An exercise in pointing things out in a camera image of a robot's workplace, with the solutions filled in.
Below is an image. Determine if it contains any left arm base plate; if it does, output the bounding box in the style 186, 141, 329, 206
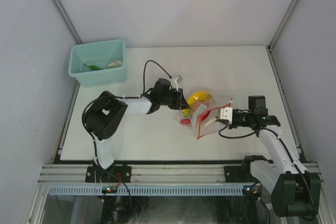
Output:
85, 165, 132, 183

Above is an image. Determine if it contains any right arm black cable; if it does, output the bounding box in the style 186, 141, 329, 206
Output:
218, 124, 318, 219

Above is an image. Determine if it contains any yellow fake banana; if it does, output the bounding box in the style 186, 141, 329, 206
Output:
183, 90, 215, 116

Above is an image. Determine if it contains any green fake chili pepper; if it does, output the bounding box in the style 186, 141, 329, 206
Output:
84, 63, 102, 71

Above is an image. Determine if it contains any teal plastic bin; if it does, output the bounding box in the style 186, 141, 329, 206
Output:
68, 39, 127, 87

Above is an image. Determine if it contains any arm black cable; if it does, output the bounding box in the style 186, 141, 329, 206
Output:
81, 60, 173, 167
218, 124, 318, 219

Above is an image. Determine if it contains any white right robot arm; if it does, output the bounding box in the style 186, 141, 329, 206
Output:
219, 95, 321, 220

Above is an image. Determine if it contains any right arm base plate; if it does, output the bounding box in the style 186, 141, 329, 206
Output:
224, 165, 258, 183

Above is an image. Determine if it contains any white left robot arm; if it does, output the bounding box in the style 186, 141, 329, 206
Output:
81, 76, 190, 182

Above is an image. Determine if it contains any blue slotted cable duct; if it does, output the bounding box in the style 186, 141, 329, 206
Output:
49, 185, 248, 196

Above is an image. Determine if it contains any red fake watermelon slice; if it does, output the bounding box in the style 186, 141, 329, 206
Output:
201, 111, 210, 121

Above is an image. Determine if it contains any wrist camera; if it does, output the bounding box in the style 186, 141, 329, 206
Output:
169, 76, 183, 91
218, 106, 233, 124

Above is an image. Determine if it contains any red fake chili pepper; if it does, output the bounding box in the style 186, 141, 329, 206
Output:
180, 119, 191, 125

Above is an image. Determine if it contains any clear zip top bag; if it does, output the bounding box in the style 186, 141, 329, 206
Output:
176, 90, 233, 140

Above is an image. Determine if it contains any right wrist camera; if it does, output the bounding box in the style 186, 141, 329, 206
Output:
218, 106, 233, 124

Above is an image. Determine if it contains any aluminium frame rail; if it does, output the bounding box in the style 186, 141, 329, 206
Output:
38, 164, 239, 186

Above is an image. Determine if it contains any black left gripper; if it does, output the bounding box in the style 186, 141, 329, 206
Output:
160, 88, 190, 111

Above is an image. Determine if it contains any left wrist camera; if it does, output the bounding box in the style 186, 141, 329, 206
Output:
169, 76, 183, 91

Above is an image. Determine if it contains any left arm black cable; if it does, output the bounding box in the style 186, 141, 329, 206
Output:
81, 60, 173, 167

